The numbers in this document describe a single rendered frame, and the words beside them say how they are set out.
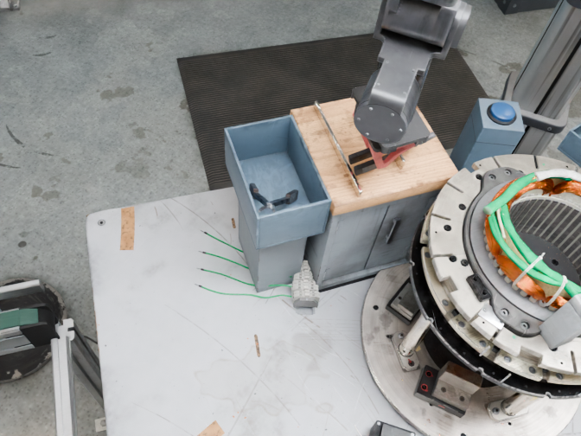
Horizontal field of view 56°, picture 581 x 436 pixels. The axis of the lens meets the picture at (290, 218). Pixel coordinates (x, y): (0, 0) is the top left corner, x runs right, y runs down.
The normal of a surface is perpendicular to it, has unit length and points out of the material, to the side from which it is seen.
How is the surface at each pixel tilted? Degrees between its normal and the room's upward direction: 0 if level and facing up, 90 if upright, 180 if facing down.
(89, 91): 0
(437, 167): 0
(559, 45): 90
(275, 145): 90
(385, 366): 0
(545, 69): 90
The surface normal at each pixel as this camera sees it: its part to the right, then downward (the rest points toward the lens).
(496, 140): -0.07, 0.83
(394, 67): 0.04, -0.44
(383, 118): -0.36, 0.80
